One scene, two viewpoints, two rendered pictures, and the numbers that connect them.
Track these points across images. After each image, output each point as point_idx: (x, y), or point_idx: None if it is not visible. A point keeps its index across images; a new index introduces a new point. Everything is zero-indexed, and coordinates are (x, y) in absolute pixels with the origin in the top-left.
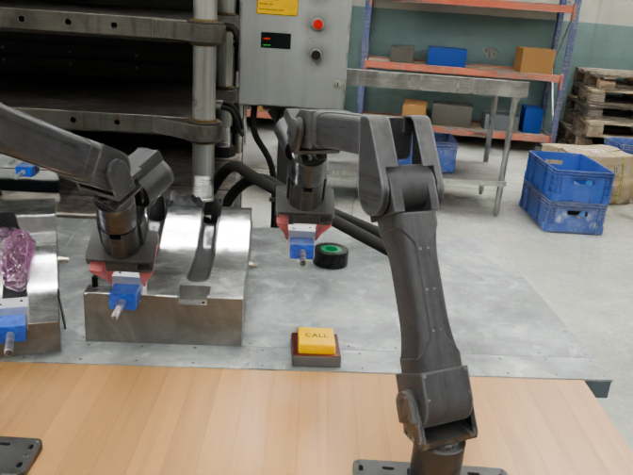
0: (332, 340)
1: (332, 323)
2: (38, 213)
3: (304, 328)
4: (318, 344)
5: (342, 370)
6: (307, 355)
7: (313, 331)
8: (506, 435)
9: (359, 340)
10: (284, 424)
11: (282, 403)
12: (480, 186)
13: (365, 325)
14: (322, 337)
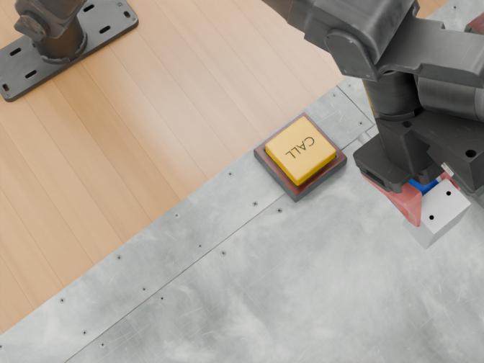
0: (275, 150)
1: (340, 251)
2: None
3: (326, 152)
4: (283, 131)
5: (247, 152)
6: (289, 122)
7: (312, 153)
8: (24, 166)
9: (276, 235)
10: (235, 29)
11: (261, 55)
12: None
13: (297, 282)
14: (289, 148)
